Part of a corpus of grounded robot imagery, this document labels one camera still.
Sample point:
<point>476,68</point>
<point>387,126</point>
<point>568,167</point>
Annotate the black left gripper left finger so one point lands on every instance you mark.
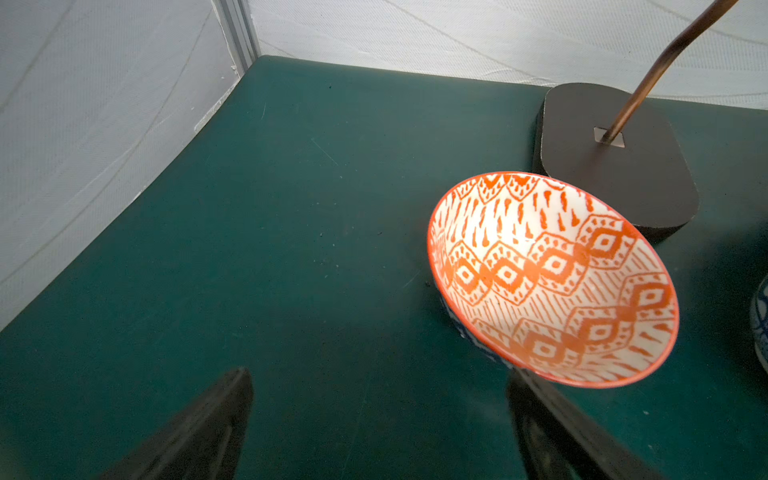
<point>204,441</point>

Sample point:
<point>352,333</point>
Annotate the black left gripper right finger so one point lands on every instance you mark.
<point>557,440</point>

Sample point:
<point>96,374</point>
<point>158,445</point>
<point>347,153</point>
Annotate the orange patterned ceramic bowl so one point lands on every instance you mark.
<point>543,276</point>

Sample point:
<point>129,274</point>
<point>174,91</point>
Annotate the blue patterned small bowl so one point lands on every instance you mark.
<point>758,322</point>

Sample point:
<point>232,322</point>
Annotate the dark cup stand with rod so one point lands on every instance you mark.
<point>606,142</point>

